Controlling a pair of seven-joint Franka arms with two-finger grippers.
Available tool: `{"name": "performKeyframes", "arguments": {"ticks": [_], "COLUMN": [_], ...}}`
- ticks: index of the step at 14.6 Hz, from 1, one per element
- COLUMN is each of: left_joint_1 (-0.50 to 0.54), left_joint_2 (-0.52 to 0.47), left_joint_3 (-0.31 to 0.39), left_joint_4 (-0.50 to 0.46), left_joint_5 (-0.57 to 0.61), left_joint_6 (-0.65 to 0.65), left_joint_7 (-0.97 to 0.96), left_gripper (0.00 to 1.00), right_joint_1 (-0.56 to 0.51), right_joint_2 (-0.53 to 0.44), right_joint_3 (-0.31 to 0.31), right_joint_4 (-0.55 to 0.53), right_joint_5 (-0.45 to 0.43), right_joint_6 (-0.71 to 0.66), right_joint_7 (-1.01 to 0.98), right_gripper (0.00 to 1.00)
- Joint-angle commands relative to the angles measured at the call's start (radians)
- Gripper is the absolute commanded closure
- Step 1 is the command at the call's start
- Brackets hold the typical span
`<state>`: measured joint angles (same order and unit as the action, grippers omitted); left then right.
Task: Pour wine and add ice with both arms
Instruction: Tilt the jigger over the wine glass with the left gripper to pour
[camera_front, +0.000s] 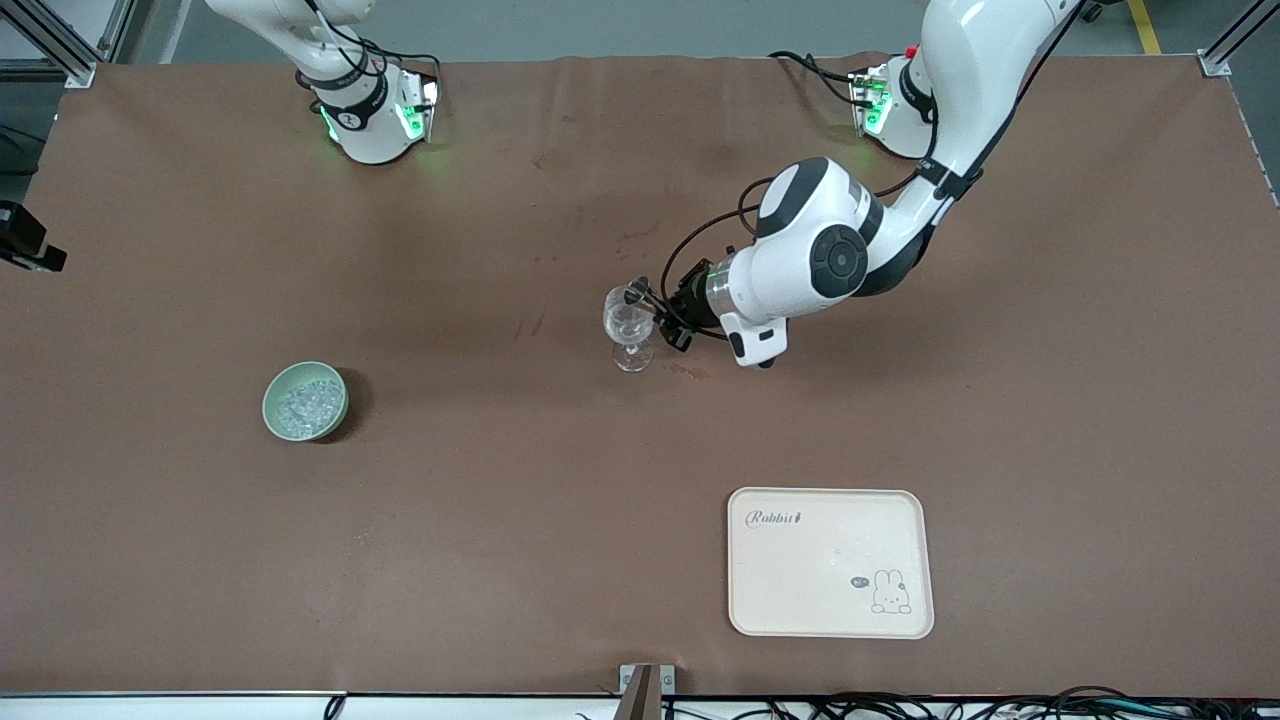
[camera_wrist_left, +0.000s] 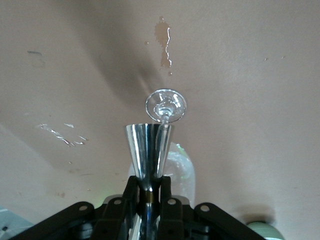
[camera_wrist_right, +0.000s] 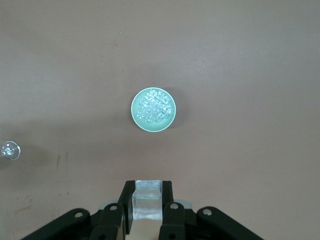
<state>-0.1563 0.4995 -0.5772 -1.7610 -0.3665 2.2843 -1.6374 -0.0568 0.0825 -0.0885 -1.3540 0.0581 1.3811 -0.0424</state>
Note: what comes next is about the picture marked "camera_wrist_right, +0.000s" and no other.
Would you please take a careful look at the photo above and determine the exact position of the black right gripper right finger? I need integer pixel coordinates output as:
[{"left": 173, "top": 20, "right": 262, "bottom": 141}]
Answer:
[{"left": 159, "top": 180, "right": 198, "bottom": 240}]

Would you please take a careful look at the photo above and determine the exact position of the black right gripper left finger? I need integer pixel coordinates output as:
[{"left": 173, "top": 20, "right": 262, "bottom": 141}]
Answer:
[{"left": 89, "top": 180, "right": 136, "bottom": 240}]

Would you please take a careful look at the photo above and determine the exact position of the clear wine glass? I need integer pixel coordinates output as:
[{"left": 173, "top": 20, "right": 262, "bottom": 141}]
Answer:
[{"left": 0, "top": 140, "right": 22, "bottom": 161}]

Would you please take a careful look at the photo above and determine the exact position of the clear ice cube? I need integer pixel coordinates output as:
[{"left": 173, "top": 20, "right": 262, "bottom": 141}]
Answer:
[{"left": 130, "top": 179, "right": 164, "bottom": 221}]

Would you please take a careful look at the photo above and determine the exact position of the pale green bowl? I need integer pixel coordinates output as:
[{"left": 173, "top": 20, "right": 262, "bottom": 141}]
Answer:
[{"left": 130, "top": 86, "right": 178, "bottom": 133}]

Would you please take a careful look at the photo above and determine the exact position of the pile of clear ice cubes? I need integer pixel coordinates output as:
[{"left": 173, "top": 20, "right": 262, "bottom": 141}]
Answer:
[{"left": 136, "top": 90, "right": 174, "bottom": 124}]

